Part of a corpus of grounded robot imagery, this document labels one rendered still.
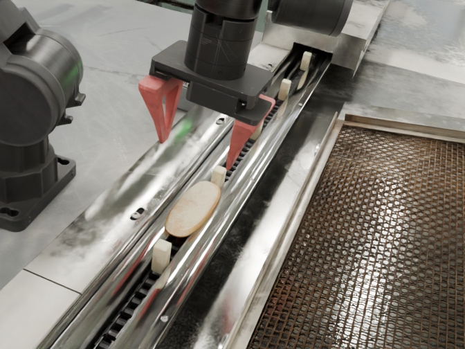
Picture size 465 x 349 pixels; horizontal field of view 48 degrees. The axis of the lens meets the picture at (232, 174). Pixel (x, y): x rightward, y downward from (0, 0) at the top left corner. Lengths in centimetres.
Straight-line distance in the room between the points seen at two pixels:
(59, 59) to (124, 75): 35
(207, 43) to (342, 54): 51
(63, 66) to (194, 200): 18
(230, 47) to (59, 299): 25
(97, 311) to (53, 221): 15
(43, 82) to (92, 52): 46
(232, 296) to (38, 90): 26
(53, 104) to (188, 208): 17
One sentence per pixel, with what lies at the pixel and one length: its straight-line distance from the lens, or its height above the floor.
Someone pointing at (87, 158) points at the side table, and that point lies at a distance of 67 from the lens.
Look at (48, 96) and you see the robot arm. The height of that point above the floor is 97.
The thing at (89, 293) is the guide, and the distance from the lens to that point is 45.
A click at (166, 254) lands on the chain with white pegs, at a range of 48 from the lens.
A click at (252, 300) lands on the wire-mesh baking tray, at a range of 42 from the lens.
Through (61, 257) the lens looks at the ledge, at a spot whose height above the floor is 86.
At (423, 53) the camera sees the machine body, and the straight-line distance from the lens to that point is 129.
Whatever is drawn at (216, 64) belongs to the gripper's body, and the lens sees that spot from 46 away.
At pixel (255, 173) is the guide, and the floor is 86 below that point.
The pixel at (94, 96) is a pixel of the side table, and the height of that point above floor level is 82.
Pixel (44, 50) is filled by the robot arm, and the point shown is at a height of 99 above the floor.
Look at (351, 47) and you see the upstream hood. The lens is 94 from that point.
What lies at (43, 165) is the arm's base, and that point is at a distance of 57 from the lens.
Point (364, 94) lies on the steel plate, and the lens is 98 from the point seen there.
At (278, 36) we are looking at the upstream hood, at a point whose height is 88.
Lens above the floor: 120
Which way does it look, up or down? 35 degrees down
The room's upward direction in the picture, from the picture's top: 11 degrees clockwise
